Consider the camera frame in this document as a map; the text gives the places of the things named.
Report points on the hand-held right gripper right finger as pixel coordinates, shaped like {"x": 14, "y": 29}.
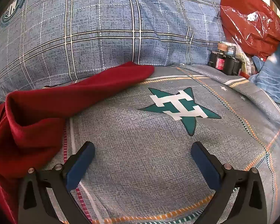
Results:
{"x": 205, "y": 165}

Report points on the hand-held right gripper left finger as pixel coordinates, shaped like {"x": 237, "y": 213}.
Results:
{"x": 80, "y": 165}

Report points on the red shirt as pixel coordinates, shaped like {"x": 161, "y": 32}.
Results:
{"x": 37, "y": 123}

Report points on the black container with red label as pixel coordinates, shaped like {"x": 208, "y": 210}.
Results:
{"x": 226, "y": 63}

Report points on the light blue plastic bag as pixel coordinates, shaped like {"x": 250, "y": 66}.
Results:
{"x": 273, "y": 77}

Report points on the small cardboard box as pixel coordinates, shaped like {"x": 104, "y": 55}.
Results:
{"x": 227, "y": 47}

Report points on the blue plaid pillow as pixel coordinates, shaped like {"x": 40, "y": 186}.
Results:
{"x": 107, "y": 28}

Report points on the red plastic bag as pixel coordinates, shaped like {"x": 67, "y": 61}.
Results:
{"x": 247, "y": 7}

